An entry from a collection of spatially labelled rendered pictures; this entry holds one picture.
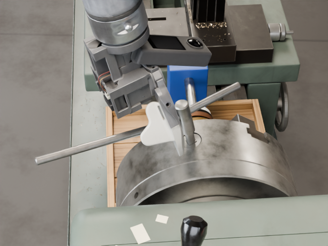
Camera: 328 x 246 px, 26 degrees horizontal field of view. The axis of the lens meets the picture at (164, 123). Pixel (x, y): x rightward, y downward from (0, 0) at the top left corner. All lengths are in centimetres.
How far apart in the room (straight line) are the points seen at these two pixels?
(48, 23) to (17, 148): 79
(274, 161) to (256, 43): 62
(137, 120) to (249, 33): 35
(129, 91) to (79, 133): 115
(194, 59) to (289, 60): 80
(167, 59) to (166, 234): 24
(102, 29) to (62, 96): 212
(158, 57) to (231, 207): 24
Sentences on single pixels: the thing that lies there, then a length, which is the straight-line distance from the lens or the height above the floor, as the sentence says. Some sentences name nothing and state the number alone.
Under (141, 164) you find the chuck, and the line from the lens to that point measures 116.
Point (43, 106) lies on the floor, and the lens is 299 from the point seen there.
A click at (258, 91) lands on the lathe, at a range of 181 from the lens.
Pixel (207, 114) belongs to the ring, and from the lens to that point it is 136.
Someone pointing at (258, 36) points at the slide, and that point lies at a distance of 177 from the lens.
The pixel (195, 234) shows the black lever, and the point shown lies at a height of 140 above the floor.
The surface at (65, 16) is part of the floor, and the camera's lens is 344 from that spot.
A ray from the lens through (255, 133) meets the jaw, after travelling 120.
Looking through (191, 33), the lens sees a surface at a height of 102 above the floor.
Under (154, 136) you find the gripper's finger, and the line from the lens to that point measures 101.
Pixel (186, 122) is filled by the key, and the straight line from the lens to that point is 110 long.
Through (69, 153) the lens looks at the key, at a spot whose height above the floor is 130.
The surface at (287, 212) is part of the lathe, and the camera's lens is 104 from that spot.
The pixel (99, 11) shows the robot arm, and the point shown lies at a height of 154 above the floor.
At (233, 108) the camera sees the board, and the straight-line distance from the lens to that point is 168.
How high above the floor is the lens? 208
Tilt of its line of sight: 46 degrees down
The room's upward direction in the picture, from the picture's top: straight up
